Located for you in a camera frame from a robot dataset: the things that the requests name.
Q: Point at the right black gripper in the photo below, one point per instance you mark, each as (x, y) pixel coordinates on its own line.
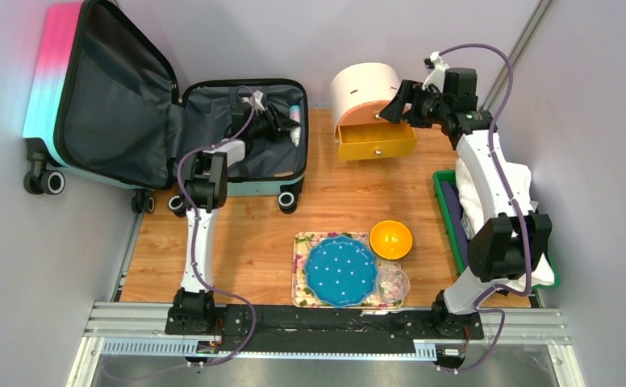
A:
(410, 92)

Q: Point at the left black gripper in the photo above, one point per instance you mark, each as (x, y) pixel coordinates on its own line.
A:
(281, 124)

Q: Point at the round pastel mini drawer cabinet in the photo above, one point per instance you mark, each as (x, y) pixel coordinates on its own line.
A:
(358, 93)

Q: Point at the green plastic tray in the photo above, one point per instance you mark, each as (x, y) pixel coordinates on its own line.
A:
(450, 176)

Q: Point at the white garment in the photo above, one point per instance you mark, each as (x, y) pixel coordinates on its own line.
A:
(520, 178)

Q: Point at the pink and teal kids suitcase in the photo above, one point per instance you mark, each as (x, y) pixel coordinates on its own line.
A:
(105, 105)

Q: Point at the navy blue garment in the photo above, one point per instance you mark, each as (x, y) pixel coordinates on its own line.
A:
(455, 210)

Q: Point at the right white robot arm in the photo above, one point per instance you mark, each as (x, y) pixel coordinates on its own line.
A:
(513, 238)

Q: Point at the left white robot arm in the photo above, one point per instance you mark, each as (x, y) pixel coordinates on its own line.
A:
(203, 184)

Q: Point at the pale blue pink tube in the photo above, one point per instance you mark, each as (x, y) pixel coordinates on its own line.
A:
(295, 132)

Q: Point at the floral rectangular tray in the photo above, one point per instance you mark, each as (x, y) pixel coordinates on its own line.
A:
(302, 296)

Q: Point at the orange bowl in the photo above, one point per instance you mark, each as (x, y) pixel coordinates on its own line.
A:
(391, 240)

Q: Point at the blue polka dot plate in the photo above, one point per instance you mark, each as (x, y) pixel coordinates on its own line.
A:
(341, 271)

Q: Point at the small clear glass bowl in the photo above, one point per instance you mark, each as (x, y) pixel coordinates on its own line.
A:
(392, 283)

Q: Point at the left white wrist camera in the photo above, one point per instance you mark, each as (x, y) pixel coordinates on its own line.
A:
(255, 101)

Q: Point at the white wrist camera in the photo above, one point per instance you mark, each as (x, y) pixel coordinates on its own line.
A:
(255, 101)
(437, 67)

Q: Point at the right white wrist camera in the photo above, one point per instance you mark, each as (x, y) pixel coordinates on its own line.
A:
(437, 67)

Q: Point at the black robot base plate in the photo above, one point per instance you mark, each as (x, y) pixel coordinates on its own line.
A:
(291, 330)

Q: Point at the aluminium frame rail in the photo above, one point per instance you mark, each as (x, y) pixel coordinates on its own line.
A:
(124, 344)

